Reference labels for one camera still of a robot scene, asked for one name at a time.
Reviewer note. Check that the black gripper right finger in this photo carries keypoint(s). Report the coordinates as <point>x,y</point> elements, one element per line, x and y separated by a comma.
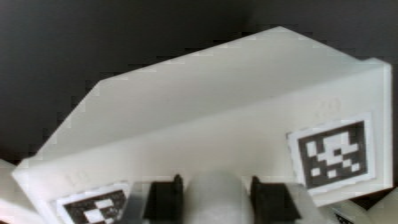
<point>275,208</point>

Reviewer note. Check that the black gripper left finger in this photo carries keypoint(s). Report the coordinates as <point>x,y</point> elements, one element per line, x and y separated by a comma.
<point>164,204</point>

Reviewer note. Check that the small white drawer with knob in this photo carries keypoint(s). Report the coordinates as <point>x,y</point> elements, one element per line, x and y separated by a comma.
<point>17,210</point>

